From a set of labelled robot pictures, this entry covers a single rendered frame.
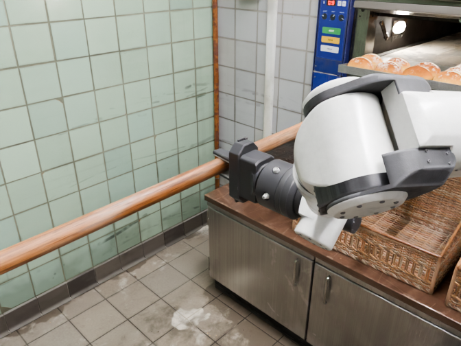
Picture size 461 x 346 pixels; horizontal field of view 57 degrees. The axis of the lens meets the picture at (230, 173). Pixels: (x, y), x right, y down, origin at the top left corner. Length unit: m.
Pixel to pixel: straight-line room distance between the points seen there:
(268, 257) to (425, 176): 1.46
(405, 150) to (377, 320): 1.29
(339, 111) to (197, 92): 2.04
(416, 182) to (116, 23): 1.81
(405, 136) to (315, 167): 0.09
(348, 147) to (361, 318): 1.32
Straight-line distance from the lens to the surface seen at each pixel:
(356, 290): 1.64
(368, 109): 0.44
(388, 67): 1.59
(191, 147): 2.51
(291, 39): 2.13
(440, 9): 1.65
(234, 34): 2.37
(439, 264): 1.50
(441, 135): 0.43
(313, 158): 0.44
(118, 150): 2.21
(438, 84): 1.52
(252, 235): 1.85
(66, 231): 0.65
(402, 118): 0.43
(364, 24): 1.93
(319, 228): 0.66
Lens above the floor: 1.55
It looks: 27 degrees down
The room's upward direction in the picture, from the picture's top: straight up
